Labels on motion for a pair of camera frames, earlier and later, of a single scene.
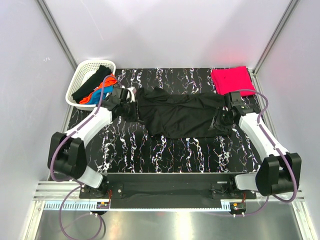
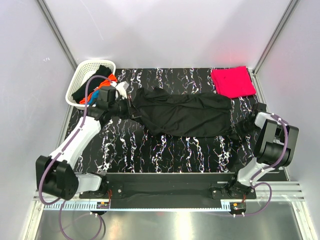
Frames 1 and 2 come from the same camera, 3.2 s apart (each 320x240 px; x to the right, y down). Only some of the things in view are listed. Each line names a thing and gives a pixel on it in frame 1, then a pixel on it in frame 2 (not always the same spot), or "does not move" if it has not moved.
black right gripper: x=216 y=122 → x=237 y=130
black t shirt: x=171 y=115 does not move
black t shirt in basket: x=92 y=82 does not move
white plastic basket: x=84 y=69 does not move
